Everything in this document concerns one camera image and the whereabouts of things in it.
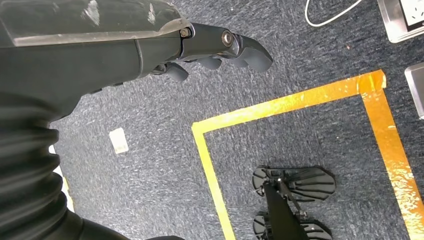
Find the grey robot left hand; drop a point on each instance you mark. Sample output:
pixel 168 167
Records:
pixel 82 56

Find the white floor sticker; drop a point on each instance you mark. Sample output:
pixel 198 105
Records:
pixel 118 140

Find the yellow floor tape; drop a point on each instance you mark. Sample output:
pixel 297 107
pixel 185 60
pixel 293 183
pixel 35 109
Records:
pixel 298 99

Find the black robot leg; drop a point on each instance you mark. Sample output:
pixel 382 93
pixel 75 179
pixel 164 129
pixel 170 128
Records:
pixel 281 215

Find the black robot foot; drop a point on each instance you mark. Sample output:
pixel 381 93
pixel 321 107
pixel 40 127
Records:
pixel 318 232
pixel 311 185

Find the metal floor socket with plug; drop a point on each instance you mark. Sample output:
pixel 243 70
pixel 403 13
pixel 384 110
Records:
pixel 391 23

